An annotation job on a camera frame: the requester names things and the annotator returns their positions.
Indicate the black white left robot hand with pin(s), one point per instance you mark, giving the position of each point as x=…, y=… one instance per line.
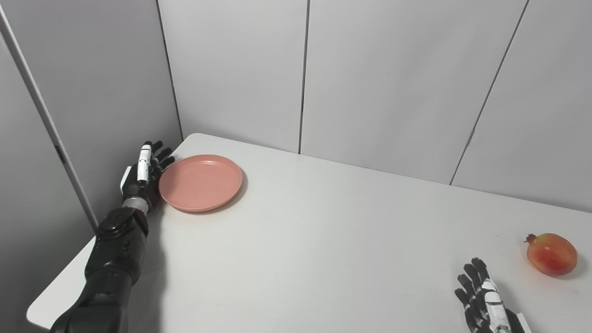
x=134, y=187

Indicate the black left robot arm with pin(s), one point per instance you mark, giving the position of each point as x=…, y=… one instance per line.
x=113, y=259

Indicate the pink round plate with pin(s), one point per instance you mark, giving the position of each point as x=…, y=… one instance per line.
x=200, y=182

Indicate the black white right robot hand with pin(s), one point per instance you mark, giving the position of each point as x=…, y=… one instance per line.
x=483, y=319

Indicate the red yellow pomegranate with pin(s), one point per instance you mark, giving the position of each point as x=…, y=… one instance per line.
x=552, y=254

